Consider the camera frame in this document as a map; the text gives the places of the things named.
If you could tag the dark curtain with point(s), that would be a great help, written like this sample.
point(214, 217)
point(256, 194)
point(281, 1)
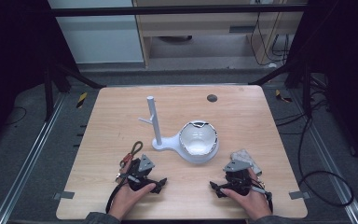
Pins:
point(348, 62)
point(12, 62)

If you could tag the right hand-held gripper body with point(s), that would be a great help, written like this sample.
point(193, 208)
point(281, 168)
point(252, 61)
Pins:
point(237, 179)

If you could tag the white stand with bowl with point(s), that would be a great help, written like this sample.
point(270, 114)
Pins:
point(195, 143)

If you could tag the person's right hand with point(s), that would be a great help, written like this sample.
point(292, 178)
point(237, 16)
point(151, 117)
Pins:
point(254, 203)

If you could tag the aluminium floor rail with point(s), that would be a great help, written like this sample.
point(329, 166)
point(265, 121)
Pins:
point(28, 161)
point(329, 161)

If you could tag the black horizontal bar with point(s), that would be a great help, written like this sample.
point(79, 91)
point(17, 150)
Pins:
point(167, 10)

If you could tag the black metal stand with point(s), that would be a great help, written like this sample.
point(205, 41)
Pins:
point(306, 90)
point(48, 93)

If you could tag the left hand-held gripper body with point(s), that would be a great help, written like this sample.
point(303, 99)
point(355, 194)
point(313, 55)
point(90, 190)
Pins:
point(143, 165)

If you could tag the round grey table grommet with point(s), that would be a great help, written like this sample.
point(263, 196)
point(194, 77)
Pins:
point(212, 98)

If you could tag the grey tape piece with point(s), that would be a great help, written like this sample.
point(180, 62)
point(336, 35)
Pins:
point(299, 195)
point(63, 195)

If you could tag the beige grey fabric pouch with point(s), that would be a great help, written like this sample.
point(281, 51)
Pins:
point(245, 155)

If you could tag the white cabinet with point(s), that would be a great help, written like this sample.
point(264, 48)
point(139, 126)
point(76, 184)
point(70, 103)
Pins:
point(99, 40)

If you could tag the person's left hand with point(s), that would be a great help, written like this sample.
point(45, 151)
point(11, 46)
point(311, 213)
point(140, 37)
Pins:
point(126, 199)

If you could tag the wooden desk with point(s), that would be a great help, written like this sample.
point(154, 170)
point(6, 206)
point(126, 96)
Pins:
point(199, 25)

